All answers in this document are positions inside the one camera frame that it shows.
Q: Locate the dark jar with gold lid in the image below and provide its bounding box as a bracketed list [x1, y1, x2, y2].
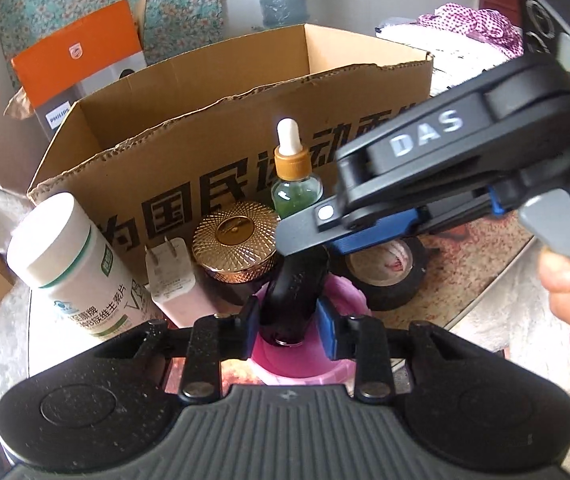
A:
[192, 201, 282, 306]

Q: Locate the large brown cardboard box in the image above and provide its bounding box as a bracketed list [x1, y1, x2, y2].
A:
[28, 22, 436, 281]

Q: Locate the white pill bottle green label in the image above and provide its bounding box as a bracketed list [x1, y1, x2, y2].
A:
[6, 192, 166, 346]

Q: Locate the orange and white printed box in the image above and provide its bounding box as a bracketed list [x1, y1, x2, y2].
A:
[10, 0, 148, 141]

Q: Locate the white lace cloth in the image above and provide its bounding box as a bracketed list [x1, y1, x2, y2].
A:
[375, 17, 516, 96]

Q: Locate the green glass dropper bottle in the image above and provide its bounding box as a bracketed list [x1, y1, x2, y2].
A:
[271, 118, 324, 220]

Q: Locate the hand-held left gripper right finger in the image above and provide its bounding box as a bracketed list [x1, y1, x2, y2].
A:
[316, 300, 470, 403]

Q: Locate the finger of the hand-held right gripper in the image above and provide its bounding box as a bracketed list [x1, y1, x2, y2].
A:
[277, 202, 351, 257]
[332, 210, 430, 256]

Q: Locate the glossy black bottle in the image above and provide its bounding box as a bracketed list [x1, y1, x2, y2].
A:
[259, 247, 331, 348]

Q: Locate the black tape roll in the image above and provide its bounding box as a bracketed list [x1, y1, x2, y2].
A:
[342, 235, 428, 311]

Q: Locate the crumpled brown paper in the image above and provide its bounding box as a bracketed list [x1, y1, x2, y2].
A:
[5, 85, 36, 118]

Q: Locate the white charger plug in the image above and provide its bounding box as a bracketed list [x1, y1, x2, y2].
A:
[145, 237, 211, 328]

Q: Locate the pink plastic cup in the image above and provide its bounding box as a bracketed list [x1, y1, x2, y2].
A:
[250, 272, 368, 386]

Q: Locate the pink dotted cloth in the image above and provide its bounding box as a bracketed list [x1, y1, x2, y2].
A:
[417, 4, 524, 58]

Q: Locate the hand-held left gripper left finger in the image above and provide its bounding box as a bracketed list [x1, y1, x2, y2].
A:
[94, 297, 261, 405]

